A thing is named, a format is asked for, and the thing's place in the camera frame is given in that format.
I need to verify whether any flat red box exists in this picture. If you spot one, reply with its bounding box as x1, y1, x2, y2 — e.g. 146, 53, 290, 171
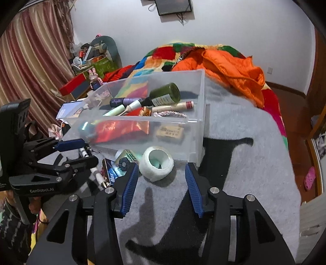
59, 74, 88, 97

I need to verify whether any green glass bottle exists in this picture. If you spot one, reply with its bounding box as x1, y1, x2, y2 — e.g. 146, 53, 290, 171
140, 83, 181, 107

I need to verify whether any long red gift box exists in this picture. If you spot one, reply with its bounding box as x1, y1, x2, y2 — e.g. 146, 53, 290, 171
88, 107, 151, 144

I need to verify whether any purple cosmetic tube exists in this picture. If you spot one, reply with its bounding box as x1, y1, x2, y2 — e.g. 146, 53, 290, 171
110, 97, 143, 108

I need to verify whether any wooden wardrobe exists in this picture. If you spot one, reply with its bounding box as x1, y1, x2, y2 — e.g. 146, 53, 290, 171
306, 25, 326, 197

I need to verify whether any pink bunny figurine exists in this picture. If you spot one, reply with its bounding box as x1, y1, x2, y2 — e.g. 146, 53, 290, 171
88, 67, 103, 91

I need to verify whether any small green square packet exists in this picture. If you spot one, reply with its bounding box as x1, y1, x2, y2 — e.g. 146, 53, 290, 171
115, 149, 141, 174

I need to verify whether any red cloth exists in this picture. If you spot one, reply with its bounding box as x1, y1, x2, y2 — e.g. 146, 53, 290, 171
103, 65, 135, 83

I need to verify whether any clear plastic storage bin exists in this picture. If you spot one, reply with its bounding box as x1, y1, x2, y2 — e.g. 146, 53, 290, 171
66, 69, 211, 166

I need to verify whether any white pen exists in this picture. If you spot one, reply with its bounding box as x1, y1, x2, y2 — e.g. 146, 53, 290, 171
90, 167, 110, 189

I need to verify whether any printed wooden block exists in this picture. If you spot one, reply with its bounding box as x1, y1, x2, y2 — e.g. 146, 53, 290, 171
156, 126, 185, 141

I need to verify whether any striped red curtain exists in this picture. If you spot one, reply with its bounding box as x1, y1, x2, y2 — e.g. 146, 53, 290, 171
0, 0, 77, 138

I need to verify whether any person's left forearm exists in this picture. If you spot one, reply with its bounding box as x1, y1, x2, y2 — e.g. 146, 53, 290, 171
0, 190, 39, 263

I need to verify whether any orange jacket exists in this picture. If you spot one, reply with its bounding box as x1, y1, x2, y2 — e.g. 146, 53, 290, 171
172, 48, 266, 109

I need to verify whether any colourful patchwork blanket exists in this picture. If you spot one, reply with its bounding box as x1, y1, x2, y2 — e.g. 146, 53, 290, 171
127, 41, 288, 143

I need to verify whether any small black monitor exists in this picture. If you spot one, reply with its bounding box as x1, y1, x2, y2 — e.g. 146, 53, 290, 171
155, 0, 193, 16

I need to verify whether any beige tube with red cap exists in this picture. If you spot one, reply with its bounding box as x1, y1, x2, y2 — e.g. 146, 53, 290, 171
152, 101, 194, 113

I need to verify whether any green cardboard box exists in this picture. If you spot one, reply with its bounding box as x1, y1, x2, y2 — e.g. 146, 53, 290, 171
90, 57, 119, 79

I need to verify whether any white bandage roll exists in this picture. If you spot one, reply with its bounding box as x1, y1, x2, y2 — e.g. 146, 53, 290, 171
139, 146, 175, 182

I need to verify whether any blue tape roll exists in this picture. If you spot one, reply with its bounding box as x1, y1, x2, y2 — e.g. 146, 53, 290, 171
78, 122, 91, 139

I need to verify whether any pink clog shoe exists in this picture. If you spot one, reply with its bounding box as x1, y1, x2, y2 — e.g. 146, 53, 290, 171
304, 166, 316, 191

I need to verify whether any grey blanket with black letters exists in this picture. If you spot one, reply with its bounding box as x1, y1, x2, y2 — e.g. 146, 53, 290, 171
41, 76, 302, 265

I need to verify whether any braided white rope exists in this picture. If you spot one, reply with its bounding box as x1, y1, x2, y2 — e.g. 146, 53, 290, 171
152, 110, 187, 118

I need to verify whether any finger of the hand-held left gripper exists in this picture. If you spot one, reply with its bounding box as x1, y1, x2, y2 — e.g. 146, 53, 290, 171
33, 138, 87, 163
33, 153, 99, 179

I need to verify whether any pink ribbon cloth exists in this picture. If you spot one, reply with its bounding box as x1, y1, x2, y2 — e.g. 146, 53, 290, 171
48, 124, 63, 138

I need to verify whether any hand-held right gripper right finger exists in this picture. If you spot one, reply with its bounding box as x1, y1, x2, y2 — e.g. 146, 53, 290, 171
185, 163, 296, 265

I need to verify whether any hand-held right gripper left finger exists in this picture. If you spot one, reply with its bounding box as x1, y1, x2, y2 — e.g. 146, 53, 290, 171
25, 161, 140, 265

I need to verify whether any blue and white notebook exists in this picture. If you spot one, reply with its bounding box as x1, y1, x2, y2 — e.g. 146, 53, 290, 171
56, 100, 87, 120

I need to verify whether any small white keychain cylinder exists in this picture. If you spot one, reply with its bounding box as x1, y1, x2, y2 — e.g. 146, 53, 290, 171
79, 146, 102, 159

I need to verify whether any shiny blue packet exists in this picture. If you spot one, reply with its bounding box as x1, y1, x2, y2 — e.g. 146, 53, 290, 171
102, 158, 128, 184

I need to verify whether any grey neck pillow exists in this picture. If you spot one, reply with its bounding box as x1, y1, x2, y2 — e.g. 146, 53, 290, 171
90, 36, 121, 67

